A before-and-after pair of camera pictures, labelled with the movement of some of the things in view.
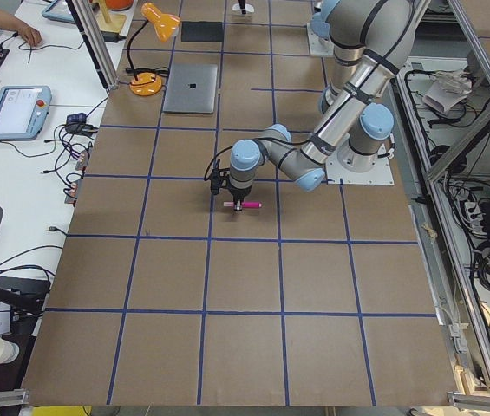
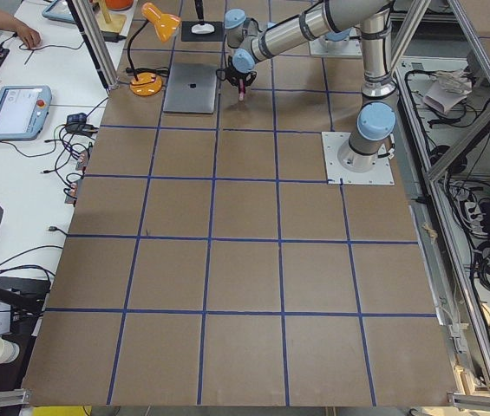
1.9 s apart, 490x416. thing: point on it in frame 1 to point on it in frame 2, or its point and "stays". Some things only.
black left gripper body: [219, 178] to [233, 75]
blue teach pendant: [17, 113] stays
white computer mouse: [249, 8] to [202, 29]
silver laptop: [191, 88] stays
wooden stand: [107, 21] stays
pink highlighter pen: [245, 204] to [241, 89]
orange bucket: [119, 5] stays
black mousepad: [202, 31] stays
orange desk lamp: [166, 26] stays
